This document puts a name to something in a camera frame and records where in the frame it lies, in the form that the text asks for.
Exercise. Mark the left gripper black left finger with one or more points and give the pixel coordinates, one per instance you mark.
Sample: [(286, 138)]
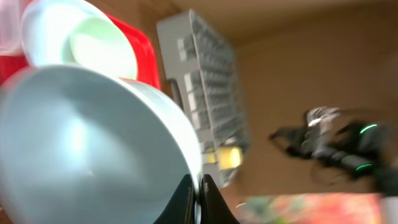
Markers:
[(180, 208)]

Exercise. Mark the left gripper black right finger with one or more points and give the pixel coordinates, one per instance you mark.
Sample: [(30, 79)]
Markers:
[(214, 209)]

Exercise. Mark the yellow cup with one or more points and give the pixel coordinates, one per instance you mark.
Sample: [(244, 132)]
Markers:
[(225, 157)]

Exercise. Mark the small light blue bowl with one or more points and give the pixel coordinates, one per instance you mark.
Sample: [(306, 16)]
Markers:
[(78, 146)]

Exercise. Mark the green bowl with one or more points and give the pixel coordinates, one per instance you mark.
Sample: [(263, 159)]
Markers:
[(98, 44)]

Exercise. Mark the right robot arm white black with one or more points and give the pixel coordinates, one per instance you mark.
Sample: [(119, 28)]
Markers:
[(358, 148)]

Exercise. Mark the grey dishwasher rack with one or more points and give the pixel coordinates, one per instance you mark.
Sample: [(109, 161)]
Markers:
[(201, 65)]

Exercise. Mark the red serving tray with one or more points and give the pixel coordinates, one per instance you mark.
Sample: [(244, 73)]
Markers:
[(145, 55)]

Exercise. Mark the large light blue plate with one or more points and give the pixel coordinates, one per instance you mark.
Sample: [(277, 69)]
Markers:
[(46, 26)]

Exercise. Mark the clear plastic bin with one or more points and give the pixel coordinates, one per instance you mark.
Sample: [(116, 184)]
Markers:
[(10, 18)]

